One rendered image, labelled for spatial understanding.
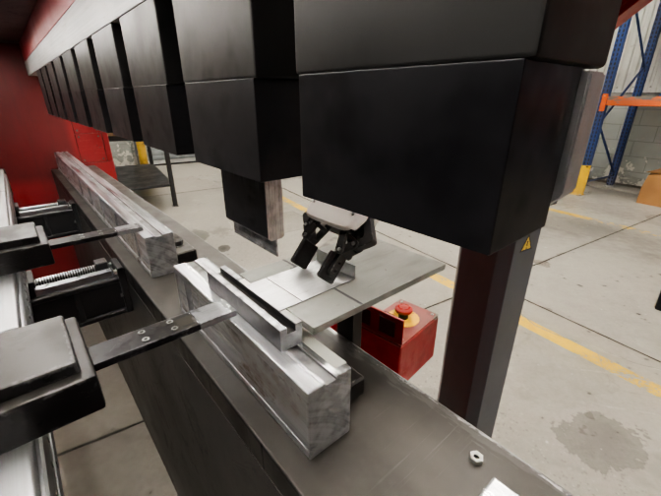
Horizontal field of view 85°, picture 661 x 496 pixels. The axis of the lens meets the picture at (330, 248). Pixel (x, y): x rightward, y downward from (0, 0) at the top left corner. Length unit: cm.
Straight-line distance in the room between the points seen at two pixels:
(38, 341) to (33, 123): 214
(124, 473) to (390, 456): 133
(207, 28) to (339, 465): 44
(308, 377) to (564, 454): 148
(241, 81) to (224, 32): 4
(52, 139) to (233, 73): 223
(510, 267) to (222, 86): 86
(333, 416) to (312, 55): 35
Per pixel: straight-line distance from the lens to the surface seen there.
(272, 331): 44
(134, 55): 59
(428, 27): 19
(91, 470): 175
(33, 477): 38
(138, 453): 173
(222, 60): 35
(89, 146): 255
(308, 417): 41
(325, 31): 24
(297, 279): 52
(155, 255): 87
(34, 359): 41
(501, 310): 111
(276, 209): 38
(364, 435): 48
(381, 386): 54
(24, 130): 252
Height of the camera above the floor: 124
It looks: 23 degrees down
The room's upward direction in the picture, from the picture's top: straight up
